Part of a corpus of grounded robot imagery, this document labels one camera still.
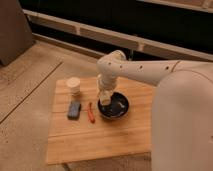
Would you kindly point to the wooden table board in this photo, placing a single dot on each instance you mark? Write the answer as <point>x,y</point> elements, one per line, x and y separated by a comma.
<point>80,140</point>

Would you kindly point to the blue sponge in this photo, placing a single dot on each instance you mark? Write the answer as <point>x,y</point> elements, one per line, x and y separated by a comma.
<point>74,110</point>

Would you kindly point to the grey cabinet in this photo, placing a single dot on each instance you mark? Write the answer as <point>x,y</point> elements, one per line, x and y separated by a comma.
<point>15,33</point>

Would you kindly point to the dark ceramic bowl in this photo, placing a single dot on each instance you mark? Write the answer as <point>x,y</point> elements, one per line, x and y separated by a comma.
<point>117,108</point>

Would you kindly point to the pale yellow bottle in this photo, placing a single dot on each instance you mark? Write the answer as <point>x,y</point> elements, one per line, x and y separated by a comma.
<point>105,99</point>

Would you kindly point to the orange carrot toy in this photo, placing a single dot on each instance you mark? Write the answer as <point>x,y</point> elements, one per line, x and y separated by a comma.
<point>90,113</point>

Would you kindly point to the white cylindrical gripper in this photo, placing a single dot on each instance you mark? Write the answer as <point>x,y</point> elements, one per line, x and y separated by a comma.
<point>106,86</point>

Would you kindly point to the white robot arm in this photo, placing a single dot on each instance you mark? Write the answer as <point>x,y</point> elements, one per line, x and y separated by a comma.
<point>181,112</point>

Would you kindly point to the white paper cup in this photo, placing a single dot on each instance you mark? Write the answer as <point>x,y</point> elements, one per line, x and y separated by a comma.
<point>73,84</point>

